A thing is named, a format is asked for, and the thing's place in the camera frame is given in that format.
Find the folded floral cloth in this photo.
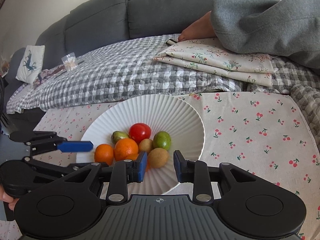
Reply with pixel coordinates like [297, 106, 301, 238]
[153, 38, 274, 87]

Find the dark grey sofa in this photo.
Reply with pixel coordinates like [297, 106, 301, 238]
[3, 0, 212, 130]

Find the grey checkered blanket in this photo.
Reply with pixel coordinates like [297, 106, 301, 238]
[6, 33, 320, 140]

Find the bare foot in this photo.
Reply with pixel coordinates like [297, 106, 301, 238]
[178, 11, 216, 42]

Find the orange tangerine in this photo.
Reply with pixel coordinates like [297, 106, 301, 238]
[94, 144, 114, 166]
[114, 138, 139, 161]

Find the person's left hand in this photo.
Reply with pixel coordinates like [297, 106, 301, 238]
[0, 185, 19, 211]

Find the green fruit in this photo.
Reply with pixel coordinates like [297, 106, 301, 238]
[111, 131, 129, 144]
[153, 131, 171, 150]

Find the white ribbed plate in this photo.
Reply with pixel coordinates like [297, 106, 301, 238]
[81, 95, 205, 195]

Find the small tan longan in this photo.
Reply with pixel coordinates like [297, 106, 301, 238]
[138, 139, 153, 154]

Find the red tomato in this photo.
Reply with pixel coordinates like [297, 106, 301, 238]
[129, 123, 151, 144]

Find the cherry print tablecloth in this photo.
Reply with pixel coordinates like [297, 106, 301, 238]
[0, 90, 320, 240]

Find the white cushion with blue print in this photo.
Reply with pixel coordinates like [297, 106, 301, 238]
[16, 45, 46, 84]

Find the orange tomato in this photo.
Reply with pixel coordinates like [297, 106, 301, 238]
[125, 154, 150, 172]

